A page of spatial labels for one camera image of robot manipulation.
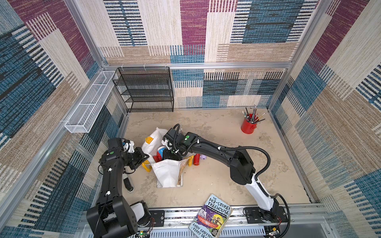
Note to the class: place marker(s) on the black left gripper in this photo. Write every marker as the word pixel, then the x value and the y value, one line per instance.
pixel 142 156

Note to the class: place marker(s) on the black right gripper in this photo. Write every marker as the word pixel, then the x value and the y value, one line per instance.
pixel 171 153

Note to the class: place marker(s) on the red flashlight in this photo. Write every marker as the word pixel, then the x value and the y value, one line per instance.
pixel 196 159
pixel 157 158

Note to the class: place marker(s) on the white tote bag yellow handles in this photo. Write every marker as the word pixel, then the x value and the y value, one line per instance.
pixel 169 173

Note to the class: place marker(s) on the blue flashlight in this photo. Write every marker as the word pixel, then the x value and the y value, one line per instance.
pixel 161 150

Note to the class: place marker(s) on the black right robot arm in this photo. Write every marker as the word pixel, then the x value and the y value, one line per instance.
pixel 272 208

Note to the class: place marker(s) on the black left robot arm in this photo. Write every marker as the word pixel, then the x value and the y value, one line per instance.
pixel 112 216

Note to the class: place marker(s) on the treehouse paperback book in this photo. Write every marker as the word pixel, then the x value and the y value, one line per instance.
pixel 211 218

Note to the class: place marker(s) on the red pencil cup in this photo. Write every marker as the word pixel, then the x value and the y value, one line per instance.
pixel 247 127

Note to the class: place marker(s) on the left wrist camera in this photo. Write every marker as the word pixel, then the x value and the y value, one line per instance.
pixel 129 146

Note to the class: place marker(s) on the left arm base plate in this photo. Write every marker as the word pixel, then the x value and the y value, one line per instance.
pixel 157 218

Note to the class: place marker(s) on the white wire mesh basket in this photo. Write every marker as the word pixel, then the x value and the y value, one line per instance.
pixel 90 106

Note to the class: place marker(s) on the black wire mesh shelf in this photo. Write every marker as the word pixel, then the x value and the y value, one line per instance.
pixel 145 89

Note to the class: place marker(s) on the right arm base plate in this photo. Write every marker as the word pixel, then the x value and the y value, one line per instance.
pixel 255 215

